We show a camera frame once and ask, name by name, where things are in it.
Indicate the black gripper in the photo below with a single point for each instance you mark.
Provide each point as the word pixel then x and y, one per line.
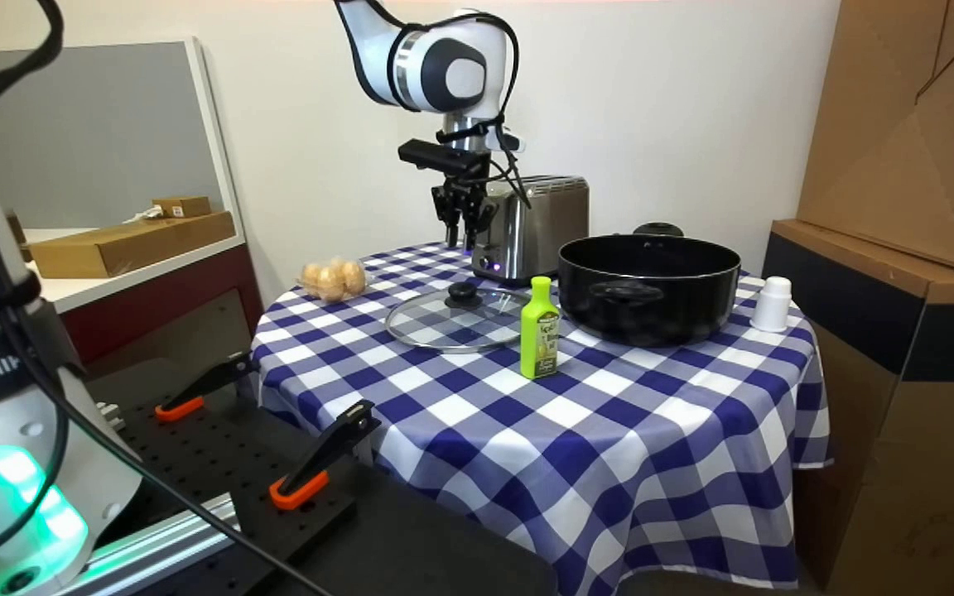
pixel 461 190

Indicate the stainless steel toaster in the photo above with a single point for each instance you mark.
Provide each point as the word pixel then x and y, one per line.
pixel 545 227

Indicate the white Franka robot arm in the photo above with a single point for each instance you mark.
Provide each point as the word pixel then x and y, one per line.
pixel 444 66

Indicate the glass lid with black knob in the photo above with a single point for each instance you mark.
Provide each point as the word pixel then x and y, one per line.
pixel 449 319

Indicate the brown egg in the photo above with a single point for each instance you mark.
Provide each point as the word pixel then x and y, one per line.
pixel 311 276
pixel 354 276

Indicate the green plastic bottle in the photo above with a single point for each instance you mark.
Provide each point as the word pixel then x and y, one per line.
pixel 538 332

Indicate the bread roll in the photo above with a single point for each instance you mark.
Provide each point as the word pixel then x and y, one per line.
pixel 331 287

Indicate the black cooking pot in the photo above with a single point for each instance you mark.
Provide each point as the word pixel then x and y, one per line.
pixel 647 291

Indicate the black orange spring clamp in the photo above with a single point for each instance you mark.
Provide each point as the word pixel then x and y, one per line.
pixel 207 389
pixel 321 454

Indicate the blue white checkered tablecloth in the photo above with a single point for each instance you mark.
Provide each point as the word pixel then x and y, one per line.
pixel 611 442

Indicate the small cardboard box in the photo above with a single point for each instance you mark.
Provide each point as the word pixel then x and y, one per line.
pixel 179 206

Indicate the white desk with red front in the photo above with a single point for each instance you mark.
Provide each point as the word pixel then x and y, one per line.
pixel 157 291

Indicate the black perforated board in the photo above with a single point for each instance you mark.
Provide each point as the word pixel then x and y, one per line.
pixel 245 451

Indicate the white plastic cup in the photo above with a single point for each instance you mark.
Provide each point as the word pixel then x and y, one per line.
pixel 772 305

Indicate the grey partition panel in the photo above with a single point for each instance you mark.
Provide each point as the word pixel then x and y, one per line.
pixel 89 132

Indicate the large brown cardboard box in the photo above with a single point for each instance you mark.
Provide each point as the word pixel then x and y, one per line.
pixel 918 132

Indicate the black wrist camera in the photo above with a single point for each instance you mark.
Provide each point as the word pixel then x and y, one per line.
pixel 438 152

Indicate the aluminium rail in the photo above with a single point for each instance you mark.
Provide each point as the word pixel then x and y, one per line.
pixel 164 548

